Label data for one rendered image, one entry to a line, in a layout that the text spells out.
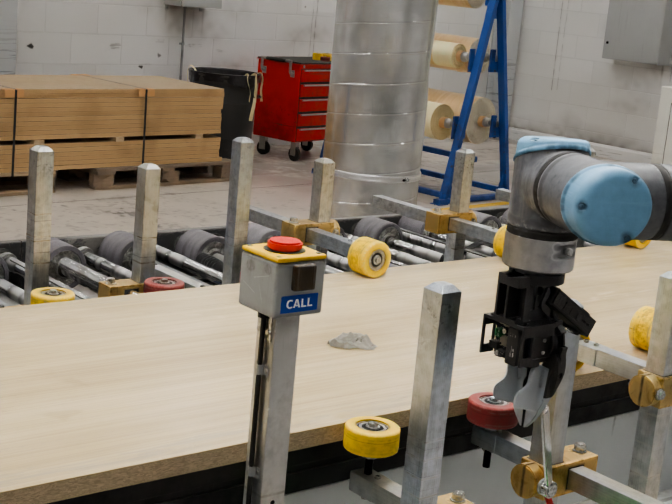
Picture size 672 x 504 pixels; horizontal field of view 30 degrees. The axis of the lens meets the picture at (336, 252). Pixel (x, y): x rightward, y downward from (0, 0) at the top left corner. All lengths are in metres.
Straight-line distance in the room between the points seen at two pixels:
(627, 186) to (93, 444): 0.76
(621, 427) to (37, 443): 1.11
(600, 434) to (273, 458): 0.95
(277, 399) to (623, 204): 0.45
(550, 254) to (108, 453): 0.62
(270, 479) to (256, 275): 0.25
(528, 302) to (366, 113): 4.30
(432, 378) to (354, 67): 4.31
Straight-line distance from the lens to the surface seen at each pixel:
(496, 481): 2.13
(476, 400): 1.96
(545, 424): 1.71
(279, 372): 1.44
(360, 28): 5.84
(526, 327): 1.56
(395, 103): 5.84
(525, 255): 1.56
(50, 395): 1.86
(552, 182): 1.48
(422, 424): 1.64
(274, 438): 1.47
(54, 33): 9.54
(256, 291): 1.41
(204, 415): 1.81
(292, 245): 1.41
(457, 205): 3.16
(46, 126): 8.05
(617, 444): 2.36
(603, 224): 1.43
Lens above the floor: 1.53
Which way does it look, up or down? 13 degrees down
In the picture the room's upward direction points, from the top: 5 degrees clockwise
